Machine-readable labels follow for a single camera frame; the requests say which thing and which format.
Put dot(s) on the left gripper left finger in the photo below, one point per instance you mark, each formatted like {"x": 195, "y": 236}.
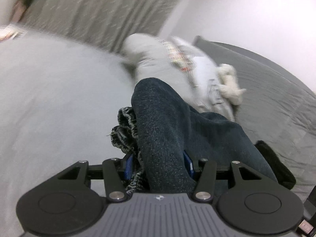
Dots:
{"x": 128, "y": 166}

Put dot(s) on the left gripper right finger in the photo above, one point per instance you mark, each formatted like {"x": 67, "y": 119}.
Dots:
{"x": 188, "y": 164}

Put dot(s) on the dark blue denim garment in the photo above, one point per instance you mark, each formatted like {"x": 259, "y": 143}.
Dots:
{"x": 159, "y": 127}

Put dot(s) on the cream plush toy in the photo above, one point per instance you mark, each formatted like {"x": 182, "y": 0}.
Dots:
{"x": 229, "y": 87}

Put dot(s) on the white printed pillow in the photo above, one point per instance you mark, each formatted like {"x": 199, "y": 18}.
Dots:
{"x": 204, "y": 80}

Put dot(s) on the black cloth item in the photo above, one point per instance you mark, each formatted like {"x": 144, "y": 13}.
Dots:
{"x": 282, "y": 173}

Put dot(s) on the grey bed sheet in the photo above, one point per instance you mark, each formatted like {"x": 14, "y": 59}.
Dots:
{"x": 59, "y": 103}

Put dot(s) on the grey folded quilt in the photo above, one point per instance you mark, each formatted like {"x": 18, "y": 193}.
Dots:
{"x": 148, "y": 57}

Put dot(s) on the grey star-patterned curtain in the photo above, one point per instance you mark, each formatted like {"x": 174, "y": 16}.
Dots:
{"x": 102, "y": 23}

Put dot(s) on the open white books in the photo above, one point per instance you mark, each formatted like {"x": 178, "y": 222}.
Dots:
{"x": 8, "y": 32}

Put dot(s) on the pink hanging garment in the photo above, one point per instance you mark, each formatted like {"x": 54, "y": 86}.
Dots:
{"x": 18, "y": 11}

